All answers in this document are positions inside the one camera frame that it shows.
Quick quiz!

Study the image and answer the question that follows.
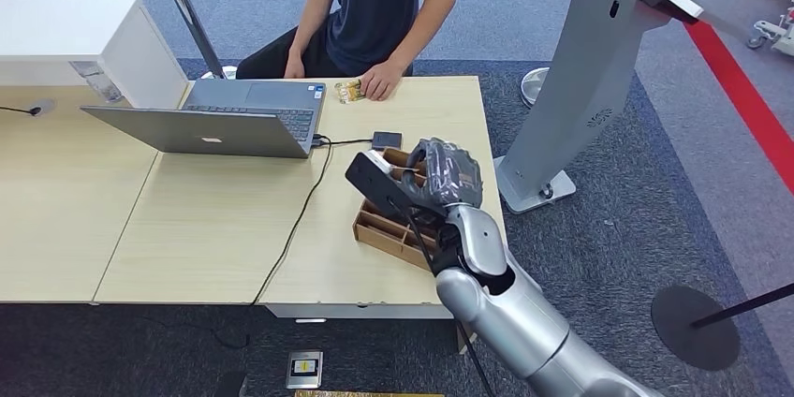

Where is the person's left hand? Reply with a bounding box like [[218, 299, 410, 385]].
[[360, 60, 405, 103]]

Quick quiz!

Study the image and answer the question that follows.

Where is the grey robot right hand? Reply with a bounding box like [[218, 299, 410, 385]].
[[402, 138, 484, 210]]

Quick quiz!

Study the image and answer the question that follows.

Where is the person's right hand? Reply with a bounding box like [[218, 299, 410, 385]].
[[283, 52, 306, 80]]

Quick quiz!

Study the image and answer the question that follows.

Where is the person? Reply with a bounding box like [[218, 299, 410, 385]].
[[235, 0, 459, 103]]

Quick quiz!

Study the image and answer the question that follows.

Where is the wooden card organizer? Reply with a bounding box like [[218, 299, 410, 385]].
[[352, 147, 438, 272]]

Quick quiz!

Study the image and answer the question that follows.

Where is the black hub box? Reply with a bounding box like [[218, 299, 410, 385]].
[[371, 130, 404, 153]]

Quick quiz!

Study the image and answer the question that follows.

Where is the grey laptop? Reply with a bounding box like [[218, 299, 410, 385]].
[[81, 79, 328, 160]]

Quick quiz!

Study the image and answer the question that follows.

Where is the silver kiosk stand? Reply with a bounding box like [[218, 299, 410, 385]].
[[493, 0, 705, 215]]

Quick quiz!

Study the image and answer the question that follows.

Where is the clear plastic holder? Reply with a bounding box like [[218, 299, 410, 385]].
[[69, 61, 124, 104]]

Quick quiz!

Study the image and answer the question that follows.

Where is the white cabinet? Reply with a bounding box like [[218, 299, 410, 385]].
[[0, 0, 189, 110]]

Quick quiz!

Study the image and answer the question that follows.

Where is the small silver floor device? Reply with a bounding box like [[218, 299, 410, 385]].
[[286, 350, 324, 390]]

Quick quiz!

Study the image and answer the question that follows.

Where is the red barrier belt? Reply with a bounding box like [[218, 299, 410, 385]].
[[637, 0, 794, 197]]

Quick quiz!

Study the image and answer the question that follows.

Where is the white wheeled cart base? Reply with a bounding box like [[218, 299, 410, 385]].
[[747, 0, 794, 57]]

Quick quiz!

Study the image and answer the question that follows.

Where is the black hub cable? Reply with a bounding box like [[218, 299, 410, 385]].
[[312, 135, 375, 149]]

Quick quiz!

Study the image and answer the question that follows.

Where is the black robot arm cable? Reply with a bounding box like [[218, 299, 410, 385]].
[[385, 195, 497, 397]]

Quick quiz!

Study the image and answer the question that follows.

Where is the black laptop power cable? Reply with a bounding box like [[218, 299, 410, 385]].
[[211, 140, 336, 349]]

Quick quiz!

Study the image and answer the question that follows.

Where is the thin black desk cable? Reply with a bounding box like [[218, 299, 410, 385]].
[[0, 102, 43, 117]]

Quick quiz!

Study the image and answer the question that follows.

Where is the black stanchion post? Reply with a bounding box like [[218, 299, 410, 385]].
[[650, 282, 794, 373]]

